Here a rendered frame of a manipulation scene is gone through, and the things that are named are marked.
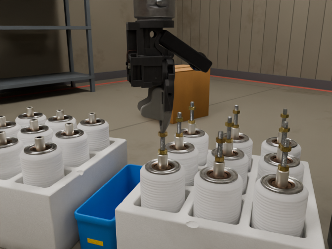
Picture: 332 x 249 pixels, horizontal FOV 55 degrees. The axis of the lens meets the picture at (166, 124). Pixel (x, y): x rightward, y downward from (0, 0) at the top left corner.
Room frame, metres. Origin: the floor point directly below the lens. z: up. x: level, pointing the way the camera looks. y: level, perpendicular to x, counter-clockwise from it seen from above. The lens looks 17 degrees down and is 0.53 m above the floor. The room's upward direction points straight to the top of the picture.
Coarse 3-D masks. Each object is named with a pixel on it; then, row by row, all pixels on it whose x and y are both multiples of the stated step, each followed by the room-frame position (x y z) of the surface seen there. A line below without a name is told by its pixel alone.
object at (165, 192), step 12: (144, 168) 0.60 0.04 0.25; (180, 168) 0.60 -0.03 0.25; (144, 180) 0.58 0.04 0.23; (156, 180) 0.57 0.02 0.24; (168, 180) 0.57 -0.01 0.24; (180, 180) 0.58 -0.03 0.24; (144, 192) 0.58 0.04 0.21; (156, 192) 0.57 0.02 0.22; (168, 192) 0.57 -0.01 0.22; (180, 192) 0.58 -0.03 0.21; (144, 204) 0.58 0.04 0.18; (156, 204) 0.57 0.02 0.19; (168, 204) 0.57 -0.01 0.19; (180, 204) 0.58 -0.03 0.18
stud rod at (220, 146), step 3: (219, 132) 0.57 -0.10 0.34; (222, 132) 0.57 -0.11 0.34; (219, 135) 0.57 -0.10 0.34; (222, 135) 0.57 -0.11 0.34; (219, 138) 0.57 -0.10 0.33; (222, 138) 0.57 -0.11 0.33; (219, 144) 0.57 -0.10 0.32; (222, 144) 0.57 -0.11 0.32; (219, 147) 0.57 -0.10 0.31; (222, 147) 0.57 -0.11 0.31; (219, 150) 0.57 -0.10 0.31; (219, 153) 0.57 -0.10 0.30; (219, 156) 0.57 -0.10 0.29; (219, 162) 0.57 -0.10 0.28
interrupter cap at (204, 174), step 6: (204, 168) 0.60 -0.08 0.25; (210, 168) 0.60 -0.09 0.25; (228, 168) 0.60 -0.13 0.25; (204, 174) 0.57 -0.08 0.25; (210, 174) 0.58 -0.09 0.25; (228, 174) 0.57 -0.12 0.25; (234, 174) 0.57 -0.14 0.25; (210, 180) 0.54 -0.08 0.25; (216, 180) 0.55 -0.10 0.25; (222, 180) 0.55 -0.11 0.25; (228, 180) 0.55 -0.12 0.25; (234, 180) 0.55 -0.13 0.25
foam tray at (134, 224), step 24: (192, 192) 0.63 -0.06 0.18; (312, 192) 0.63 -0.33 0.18; (120, 216) 0.56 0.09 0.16; (144, 216) 0.54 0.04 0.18; (168, 216) 0.54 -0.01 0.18; (192, 216) 0.59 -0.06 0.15; (240, 216) 0.61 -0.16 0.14; (312, 216) 0.54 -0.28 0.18; (120, 240) 0.56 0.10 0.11; (144, 240) 0.54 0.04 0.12; (168, 240) 0.53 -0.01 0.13; (192, 240) 0.51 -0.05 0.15; (216, 240) 0.50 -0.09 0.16; (240, 240) 0.48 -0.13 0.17; (264, 240) 0.47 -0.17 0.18; (288, 240) 0.47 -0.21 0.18; (312, 240) 0.47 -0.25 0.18
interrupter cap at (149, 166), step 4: (152, 160) 0.64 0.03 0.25; (156, 160) 0.64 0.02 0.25; (168, 160) 0.64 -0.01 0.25; (172, 160) 0.64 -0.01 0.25; (148, 164) 0.62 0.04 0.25; (152, 164) 0.62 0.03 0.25; (156, 164) 0.62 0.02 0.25; (168, 164) 0.63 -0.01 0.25; (172, 164) 0.62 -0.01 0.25; (176, 164) 0.62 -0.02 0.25; (148, 168) 0.60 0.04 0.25; (152, 168) 0.60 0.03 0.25; (156, 168) 0.60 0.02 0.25; (168, 168) 0.60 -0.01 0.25; (172, 168) 0.60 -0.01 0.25; (176, 168) 0.60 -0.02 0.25; (152, 172) 0.58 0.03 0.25; (156, 172) 0.58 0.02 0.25; (160, 172) 0.58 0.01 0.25; (164, 172) 0.58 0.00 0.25; (168, 172) 0.58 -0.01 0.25; (172, 172) 0.58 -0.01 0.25
